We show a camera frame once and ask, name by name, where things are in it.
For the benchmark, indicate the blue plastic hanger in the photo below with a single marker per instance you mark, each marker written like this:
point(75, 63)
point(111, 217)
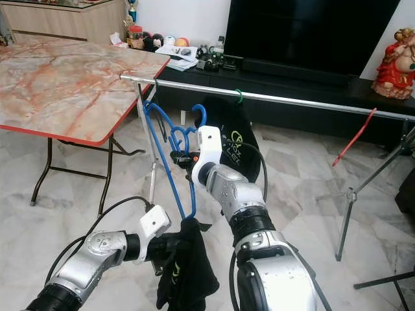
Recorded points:
point(203, 115)
point(178, 135)

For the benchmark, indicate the plain black garment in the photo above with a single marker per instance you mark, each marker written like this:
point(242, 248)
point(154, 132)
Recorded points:
point(194, 278)

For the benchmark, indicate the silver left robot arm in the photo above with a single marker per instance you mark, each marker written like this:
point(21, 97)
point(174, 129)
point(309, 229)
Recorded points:
point(91, 259)

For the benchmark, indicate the black plastic hanger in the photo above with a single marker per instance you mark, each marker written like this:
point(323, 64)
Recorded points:
point(154, 87)

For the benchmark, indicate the green plastic hanger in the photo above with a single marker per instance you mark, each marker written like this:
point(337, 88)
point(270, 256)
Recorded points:
point(238, 96)

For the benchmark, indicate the red plastic hanger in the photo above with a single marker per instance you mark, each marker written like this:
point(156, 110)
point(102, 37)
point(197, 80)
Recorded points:
point(355, 137)

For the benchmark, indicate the black T-shirt green logo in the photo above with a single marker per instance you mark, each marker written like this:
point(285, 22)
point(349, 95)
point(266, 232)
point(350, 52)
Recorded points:
point(246, 123)

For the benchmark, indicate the black electronic gadgets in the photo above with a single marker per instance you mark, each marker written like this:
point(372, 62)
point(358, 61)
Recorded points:
point(217, 62)

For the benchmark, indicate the white paper stack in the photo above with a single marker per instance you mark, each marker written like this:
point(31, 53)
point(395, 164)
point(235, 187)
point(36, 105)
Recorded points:
point(181, 57)

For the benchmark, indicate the orange ball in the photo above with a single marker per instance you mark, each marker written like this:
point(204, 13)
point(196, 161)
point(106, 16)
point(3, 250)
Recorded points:
point(181, 42)

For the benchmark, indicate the clear plastic bottle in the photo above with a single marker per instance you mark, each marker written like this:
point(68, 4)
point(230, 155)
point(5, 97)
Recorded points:
point(219, 45)

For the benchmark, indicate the black plush toy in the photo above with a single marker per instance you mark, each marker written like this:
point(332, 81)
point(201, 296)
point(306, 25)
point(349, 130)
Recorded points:
point(154, 43)

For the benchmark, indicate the black TV console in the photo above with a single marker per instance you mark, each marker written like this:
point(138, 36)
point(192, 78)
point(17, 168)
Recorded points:
point(298, 107)

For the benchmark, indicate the silver metal clothes rack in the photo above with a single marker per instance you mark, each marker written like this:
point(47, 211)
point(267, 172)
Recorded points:
point(298, 102)

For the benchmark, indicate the red-lid snack jar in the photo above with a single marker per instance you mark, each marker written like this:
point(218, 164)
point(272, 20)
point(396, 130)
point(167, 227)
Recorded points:
point(136, 39)

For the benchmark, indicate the white tissue pack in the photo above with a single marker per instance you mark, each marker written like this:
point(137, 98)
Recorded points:
point(119, 41)

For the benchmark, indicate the marble top folding table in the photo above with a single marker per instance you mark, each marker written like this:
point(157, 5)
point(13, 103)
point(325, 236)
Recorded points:
point(71, 84)

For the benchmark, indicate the gold and blue trophy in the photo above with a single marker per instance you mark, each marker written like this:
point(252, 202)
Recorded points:
point(132, 9)

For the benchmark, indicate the black flat television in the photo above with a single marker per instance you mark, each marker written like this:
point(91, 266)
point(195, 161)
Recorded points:
point(305, 32)

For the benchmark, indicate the light wooden cabinet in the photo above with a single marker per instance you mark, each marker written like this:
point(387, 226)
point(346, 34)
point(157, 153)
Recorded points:
point(71, 26)

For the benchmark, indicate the red Buddha statue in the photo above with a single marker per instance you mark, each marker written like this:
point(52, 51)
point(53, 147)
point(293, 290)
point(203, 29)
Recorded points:
point(392, 74)

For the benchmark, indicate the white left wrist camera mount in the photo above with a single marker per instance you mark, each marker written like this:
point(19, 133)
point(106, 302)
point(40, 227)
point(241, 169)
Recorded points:
point(155, 223)

